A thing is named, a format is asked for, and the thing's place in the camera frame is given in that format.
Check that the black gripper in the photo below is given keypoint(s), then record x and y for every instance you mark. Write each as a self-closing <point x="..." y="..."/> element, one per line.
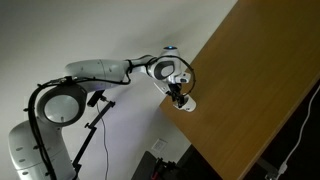
<point x="175" y="94"/>

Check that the white wall socket plate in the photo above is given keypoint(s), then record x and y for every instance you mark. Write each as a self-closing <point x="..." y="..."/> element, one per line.
<point x="159" y="145"/>

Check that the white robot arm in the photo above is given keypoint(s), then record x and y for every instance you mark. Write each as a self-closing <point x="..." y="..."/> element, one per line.
<point x="36" y="146"/>

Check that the white mug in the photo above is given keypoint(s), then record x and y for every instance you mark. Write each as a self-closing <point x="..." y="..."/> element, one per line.
<point x="185" y="103"/>

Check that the black camera stand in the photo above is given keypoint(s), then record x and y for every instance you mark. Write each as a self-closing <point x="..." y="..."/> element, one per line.
<point x="93" y="130"/>

